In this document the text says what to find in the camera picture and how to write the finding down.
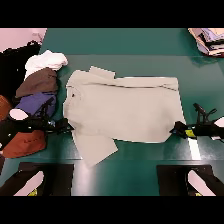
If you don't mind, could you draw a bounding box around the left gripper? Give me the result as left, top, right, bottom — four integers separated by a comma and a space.
53, 118, 75, 135

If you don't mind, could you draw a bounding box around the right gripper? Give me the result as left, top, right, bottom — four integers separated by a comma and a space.
169, 120, 190, 140

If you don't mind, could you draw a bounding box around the beige shirt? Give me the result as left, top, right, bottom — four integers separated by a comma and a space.
62, 65, 186, 168

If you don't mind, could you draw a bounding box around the blue garment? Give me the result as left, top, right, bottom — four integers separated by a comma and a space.
14, 92, 58, 118

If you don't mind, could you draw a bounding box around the rust red garment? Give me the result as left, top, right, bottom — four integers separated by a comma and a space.
2, 129, 48, 159

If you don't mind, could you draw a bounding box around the brown garment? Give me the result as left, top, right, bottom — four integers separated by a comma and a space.
15, 67, 60, 99

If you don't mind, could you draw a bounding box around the orange garment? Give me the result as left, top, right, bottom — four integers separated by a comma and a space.
0, 94, 13, 122

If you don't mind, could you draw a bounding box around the white garment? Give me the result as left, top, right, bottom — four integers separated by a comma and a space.
24, 49, 69, 80

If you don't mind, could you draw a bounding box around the black garment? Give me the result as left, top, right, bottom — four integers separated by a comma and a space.
0, 40, 43, 103

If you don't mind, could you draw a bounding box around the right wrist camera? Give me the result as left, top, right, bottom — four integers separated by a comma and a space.
192, 102, 218, 126

